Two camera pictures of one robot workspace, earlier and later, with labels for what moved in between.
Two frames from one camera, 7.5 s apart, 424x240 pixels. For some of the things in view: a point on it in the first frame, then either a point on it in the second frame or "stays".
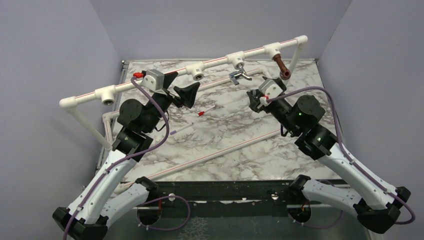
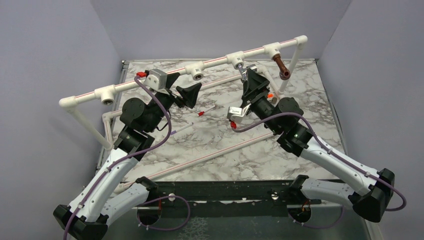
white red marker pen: [201, 113] stays
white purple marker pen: [179, 129] stays
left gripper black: [187, 95] stays
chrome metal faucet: [235, 75] → [243, 71]
